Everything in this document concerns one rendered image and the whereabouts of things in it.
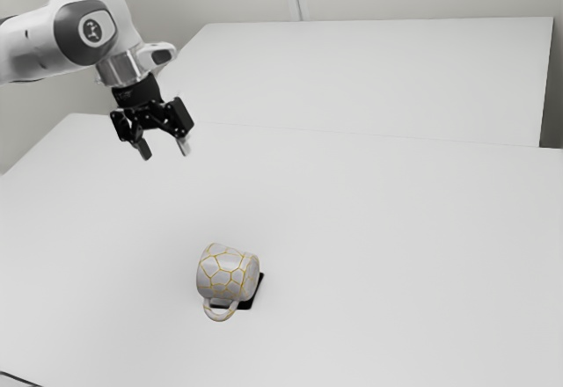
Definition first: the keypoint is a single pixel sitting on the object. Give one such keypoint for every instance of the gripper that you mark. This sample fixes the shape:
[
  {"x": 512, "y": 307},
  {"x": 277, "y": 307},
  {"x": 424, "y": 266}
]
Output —
[{"x": 134, "y": 93}]

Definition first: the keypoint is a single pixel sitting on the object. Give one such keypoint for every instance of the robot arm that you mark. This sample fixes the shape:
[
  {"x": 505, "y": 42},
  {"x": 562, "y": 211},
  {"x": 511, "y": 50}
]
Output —
[{"x": 53, "y": 35}]

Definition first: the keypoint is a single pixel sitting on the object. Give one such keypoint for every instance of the white mug with gold cracks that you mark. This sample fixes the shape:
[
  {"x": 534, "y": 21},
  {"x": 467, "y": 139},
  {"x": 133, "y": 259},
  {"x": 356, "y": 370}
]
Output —
[{"x": 224, "y": 275}]

